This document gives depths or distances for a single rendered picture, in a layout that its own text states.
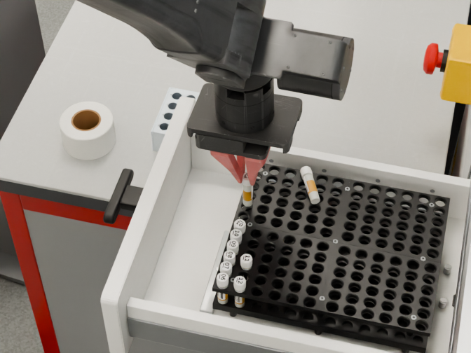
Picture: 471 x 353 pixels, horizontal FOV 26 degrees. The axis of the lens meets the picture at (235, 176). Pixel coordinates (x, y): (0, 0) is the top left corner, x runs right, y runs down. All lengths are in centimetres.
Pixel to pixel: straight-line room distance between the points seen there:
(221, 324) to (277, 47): 30
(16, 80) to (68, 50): 41
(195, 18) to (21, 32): 111
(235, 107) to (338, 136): 43
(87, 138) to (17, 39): 57
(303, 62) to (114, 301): 31
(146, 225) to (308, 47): 29
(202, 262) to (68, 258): 37
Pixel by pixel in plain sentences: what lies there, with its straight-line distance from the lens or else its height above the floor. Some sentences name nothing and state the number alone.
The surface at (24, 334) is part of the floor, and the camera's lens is 211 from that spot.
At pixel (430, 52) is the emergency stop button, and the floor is 89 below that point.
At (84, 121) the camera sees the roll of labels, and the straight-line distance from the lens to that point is 137.
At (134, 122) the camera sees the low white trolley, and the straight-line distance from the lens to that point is 138.
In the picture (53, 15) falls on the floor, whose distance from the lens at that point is 273.
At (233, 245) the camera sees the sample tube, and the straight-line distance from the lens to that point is 106.
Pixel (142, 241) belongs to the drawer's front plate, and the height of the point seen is 92.
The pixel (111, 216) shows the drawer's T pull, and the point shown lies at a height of 91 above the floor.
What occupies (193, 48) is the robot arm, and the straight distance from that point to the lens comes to 80.
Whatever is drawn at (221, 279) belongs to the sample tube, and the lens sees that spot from 103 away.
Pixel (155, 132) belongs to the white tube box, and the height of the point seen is 80.
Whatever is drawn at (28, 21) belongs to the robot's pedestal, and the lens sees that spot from 189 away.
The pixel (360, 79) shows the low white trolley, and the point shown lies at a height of 76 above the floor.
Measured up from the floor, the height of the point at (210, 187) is 84.
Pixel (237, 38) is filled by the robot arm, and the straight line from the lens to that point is 84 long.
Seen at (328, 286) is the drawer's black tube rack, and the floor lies 90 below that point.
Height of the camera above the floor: 177
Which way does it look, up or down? 50 degrees down
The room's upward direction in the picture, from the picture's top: straight up
